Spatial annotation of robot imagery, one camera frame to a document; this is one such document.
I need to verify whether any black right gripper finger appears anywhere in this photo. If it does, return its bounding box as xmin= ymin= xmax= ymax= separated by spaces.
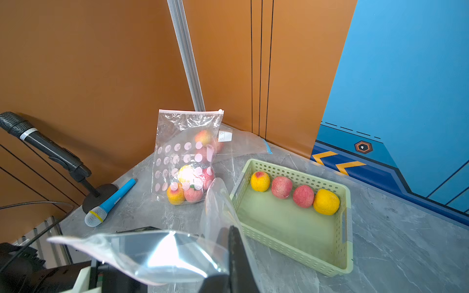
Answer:
xmin=197 ymin=225 xmax=261 ymax=293

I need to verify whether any pink-trimmed bag of bags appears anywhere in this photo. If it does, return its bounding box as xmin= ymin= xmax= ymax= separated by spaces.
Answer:
xmin=48 ymin=178 xmax=263 ymax=293

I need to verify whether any large pink peach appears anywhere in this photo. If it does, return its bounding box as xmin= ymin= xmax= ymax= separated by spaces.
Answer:
xmin=184 ymin=185 xmax=204 ymax=203

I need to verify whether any yellow red-blush basket peach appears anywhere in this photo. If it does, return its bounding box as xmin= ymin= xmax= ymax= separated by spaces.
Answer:
xmin=250 ymin=172 xmax=271 ymax=192

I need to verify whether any pink basket peach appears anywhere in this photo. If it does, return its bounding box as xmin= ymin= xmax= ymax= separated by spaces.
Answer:
xmin=293 ymin=185 xmax=315 ymax=208
xmin=271 ymin=177 xmax=293 ymax=199

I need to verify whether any clear zip-top bag blue zipper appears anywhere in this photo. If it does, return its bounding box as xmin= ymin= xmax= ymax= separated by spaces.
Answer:
xmin=214 ymin=125 xmax=272 ymax=162

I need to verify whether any clear zip-top bag pink zipper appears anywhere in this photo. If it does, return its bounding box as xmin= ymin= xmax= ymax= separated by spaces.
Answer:
xmin=151 ymin=109 xmax=224 ymax=205

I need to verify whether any plain yellow peach with leaf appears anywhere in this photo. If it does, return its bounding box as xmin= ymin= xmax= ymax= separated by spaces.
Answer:
xmin=177 ymin=165 xmax=202 ymax=185

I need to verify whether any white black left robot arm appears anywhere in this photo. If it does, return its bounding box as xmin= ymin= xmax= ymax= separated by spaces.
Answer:
xmin=1 ymin=220 xmax=149 ymax=293

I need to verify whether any green perforated plastic basket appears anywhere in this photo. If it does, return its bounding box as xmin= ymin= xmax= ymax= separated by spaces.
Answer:
xmin=230 ymin=159 xmax=354 ymax=277

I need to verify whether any blue handheld microphone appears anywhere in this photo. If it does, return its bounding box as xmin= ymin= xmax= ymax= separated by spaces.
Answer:
xmin=84 ymin=179 xmax=137 ymax=227

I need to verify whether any black microphone on stand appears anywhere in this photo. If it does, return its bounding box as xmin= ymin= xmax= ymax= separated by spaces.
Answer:
xmin=1 ymin=112 xmax=118 ymax=213

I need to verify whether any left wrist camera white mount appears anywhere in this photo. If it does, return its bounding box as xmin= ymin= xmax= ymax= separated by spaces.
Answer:
xmin=69 ymin=267 xmax=101 ymax=293

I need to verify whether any aluminium corner post left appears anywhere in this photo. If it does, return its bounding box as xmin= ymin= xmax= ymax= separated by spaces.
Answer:
xmin=167 ymin=0 xmax=206 ymax=112

